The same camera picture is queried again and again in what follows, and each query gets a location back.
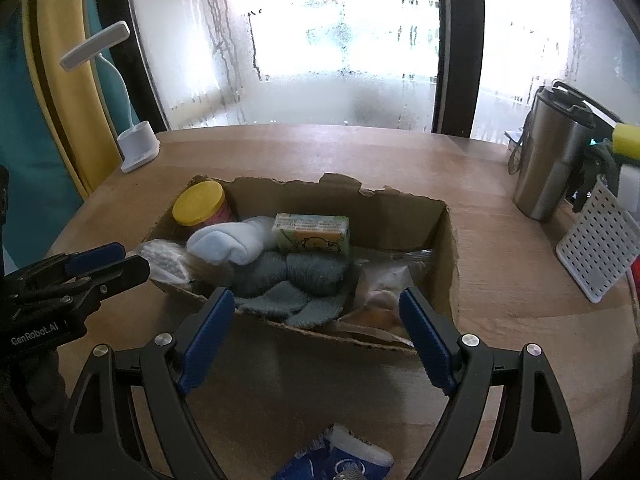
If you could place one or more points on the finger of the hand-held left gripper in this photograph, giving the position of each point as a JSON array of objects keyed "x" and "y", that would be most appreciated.
[
  {"x": 125, "y": 272},
  {"x": 95, "y": 259}
]

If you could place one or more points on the blue plastic packet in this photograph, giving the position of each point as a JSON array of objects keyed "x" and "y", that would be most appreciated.
[{"x": 320, "y": 465}]

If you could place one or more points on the white desk lamp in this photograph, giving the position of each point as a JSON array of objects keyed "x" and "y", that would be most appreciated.
[{"x": 137, "y": 145}]

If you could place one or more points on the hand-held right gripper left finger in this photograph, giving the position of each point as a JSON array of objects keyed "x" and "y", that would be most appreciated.
[{"x": 210, "y": 340}]

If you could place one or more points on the dark green tool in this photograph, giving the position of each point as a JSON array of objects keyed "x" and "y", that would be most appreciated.
[{"x": 595, "y": 160}]

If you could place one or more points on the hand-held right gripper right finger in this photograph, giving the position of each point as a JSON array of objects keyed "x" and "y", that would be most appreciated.
[{"x": 430, "y": 345}]

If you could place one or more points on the stainless steel tumbler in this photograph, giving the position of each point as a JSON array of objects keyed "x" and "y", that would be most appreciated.
[{"x": 545, "y": 160}]

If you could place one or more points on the clear plastic snack bag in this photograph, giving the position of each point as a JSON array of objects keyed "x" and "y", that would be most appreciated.
[{"x": 380, "y": 290}]

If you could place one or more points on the cotton swab pack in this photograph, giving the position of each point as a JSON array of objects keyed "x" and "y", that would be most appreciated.
[{"x": 167, "y": 260}]

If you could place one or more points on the green yellow juice carton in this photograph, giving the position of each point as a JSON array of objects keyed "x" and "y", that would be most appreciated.
[{"x": 310, "y": 235}]

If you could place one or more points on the white perforated basket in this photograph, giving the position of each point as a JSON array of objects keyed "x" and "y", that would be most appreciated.
[{"x": 600, "y": 245}]

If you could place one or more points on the yellow sponge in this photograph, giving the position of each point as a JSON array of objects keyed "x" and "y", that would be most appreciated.
[{"x": 627, "y": 140}]

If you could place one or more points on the torn cardboard box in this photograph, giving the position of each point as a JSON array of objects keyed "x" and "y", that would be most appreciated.
[{"x": 400, "y": 220}]

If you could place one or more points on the white foam block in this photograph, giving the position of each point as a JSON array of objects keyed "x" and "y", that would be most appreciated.
[{"x": 630, "y": 182}]

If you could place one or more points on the grey-blue socks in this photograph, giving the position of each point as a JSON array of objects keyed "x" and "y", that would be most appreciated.
[{"x": 300, "y": 275}]

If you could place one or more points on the white socks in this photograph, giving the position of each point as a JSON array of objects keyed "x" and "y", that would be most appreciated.
[{"x": 225, "y": 245}]

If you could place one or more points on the red packet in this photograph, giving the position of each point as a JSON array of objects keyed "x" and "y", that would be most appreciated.
[{"x": 636, "y": 270}]

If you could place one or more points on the red gold can yellow lid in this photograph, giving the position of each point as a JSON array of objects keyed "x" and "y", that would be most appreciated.
[{"x": 197, "y": 202}]

